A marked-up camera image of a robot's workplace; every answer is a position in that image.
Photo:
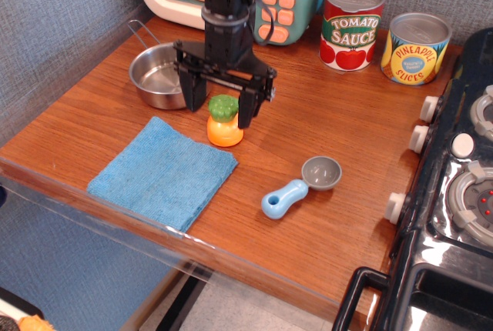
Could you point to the small stainless steel pan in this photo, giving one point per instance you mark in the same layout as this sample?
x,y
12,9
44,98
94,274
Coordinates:
x,y
153,73

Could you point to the tomato sauce can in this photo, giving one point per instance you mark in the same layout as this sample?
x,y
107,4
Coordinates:
x,y
349,33

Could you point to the orange fuzzy object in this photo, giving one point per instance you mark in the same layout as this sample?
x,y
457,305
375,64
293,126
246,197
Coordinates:
x,y
26,323

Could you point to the white stove knob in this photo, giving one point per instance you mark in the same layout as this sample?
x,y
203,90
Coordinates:
x,y
428,108
418,138
395,204

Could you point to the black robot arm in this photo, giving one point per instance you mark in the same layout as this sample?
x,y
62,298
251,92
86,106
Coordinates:
x,y
226,58

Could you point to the white stove knob upper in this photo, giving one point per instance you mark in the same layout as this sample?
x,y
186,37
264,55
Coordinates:
x,y
428,108

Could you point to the blue grey measuring scoop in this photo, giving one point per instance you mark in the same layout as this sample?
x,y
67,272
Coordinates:
x,y
319,173

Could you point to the white stove knob lower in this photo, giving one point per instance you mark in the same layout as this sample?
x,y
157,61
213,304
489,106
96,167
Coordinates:
x,y
395,204

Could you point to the white stove knob middle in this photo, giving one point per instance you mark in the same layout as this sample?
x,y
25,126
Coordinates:
x,y
418,138

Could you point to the orange toy carrot green top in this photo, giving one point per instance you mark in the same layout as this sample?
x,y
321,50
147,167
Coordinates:
x,y
222,125

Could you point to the blue folded cloth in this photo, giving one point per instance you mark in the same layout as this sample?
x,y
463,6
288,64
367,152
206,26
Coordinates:
x,y
164,176

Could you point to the pineapple slices can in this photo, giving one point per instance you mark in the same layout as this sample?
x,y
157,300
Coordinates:
x,y
415,48

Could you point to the black toy stove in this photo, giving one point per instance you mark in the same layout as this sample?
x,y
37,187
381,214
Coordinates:
x,y
440,276

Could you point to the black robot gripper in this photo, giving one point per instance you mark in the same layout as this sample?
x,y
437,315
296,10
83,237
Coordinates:
x,y
226,58

